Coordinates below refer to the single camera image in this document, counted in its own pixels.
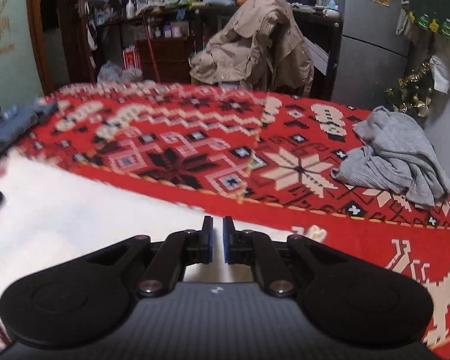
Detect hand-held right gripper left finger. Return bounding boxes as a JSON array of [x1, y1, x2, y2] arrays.
[[87, 215, 214, 296]]

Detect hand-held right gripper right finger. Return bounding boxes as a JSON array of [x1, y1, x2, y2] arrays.
[[223, 215, 386, 296]]

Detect white knit vest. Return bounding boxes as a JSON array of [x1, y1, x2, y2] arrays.
[[0, 154, 256, 349]]

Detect folded blue jeans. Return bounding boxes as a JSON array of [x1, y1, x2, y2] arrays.
[[0, 101, 59, 162]]

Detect red patterned blanket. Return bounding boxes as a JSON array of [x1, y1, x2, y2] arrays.
[[0, 82, 450, 357]]

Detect white plastic bag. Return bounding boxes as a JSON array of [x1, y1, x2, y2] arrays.
[[97, 60, 143, 83]]

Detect wooden drawer cabinet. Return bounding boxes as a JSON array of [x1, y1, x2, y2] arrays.
[[135, 37, 196, 83]]

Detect grey knit sweater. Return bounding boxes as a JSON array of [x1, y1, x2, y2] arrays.
[[331, 106, 450, 209]]

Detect red and white box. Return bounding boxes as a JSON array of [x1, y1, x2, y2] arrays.
[[122, 47, 141, 72]]

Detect beige jacket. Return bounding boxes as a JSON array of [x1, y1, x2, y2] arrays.
[[189, 0, 315, 92]]

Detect white cardboard box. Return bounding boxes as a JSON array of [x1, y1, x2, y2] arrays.
[[304, 39, 331, 74]]

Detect grey refrigerator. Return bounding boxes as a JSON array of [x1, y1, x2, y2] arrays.
[[332, 0, 415, 111]]

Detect small Christmas tree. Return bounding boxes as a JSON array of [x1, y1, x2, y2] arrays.
[[384, 60, 436, 124]]

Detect cluttered metal shelf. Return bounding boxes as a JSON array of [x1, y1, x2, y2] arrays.
[[84, 0, 203, 46]]

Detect white hanging cloth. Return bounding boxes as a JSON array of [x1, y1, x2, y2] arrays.
[[429, 54, 450, 92]]

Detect beige hanging cloth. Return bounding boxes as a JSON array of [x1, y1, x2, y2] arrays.
[[395, 4, 413, 36]]

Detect wooden door frame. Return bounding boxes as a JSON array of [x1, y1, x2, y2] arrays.
[[25, 0, 94, 94]]

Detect red broom handle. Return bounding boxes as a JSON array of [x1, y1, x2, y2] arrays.
[[142, 7, 162, 83]]

